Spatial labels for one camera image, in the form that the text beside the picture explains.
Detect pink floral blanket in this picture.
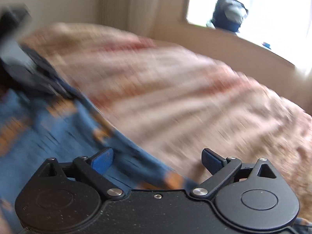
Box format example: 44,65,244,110
19,22,312,225

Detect window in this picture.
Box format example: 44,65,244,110
186,0,312,67

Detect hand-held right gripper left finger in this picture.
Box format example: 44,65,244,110
36,147,124,199

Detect beige curtain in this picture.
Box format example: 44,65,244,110
99,0,158,38

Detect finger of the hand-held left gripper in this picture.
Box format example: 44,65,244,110
21,41,76,101

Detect dark blue grey backpack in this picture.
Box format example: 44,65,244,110
206,0,249,33

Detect blue orange patterned pants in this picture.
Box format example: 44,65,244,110
0,46,204,234

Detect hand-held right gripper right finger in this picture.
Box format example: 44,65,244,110
190,148,284,198

